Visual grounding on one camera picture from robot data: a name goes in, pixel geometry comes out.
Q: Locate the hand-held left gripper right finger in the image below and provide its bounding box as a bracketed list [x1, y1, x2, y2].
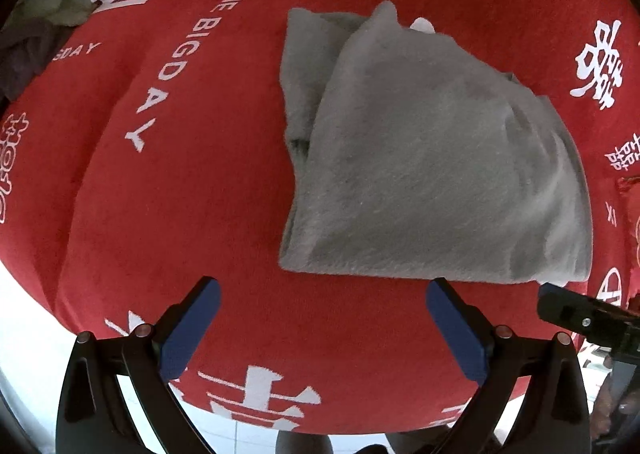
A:
[426, 277, 592, 454]

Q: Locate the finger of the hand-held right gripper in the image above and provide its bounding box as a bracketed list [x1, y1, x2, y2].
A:
[537, 283, 640, 361]

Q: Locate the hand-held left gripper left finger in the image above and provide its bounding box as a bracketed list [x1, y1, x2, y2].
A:
[56, 276, 221, 454]

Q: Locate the grey sweater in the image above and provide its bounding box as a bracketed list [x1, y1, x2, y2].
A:
[277, 0, 595, 288]

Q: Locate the person's right hand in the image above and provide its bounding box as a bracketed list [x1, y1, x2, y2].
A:
[592, 371, 640, 441]

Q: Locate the person's right leg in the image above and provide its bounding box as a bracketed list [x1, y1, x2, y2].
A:
[389, 426, 453, 454]

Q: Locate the person's leg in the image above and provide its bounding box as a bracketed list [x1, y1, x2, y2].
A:
[389, 426, 453, 454]
[275, 431, 334, 454]

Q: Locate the red printed blanket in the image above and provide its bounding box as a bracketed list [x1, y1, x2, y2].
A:
[0, 0, 640, 436]

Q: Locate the person's left leg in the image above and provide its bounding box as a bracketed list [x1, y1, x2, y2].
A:
[275, 431, 334, 454]

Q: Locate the dark purple garment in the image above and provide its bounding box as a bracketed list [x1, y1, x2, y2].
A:
[0, 16, 69, 106]

